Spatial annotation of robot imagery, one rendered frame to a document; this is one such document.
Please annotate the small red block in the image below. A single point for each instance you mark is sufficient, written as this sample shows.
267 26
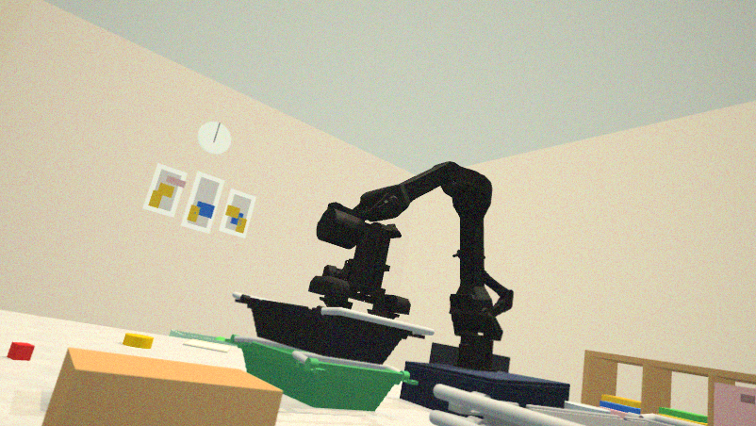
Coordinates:
20 351

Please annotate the yellow short cylinder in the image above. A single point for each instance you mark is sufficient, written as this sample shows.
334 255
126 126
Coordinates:
138 341

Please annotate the tan cardboard box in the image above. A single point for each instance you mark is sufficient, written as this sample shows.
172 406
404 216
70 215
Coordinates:
110 389

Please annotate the green plastic tray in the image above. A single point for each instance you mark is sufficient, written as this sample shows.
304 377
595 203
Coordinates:
318 384

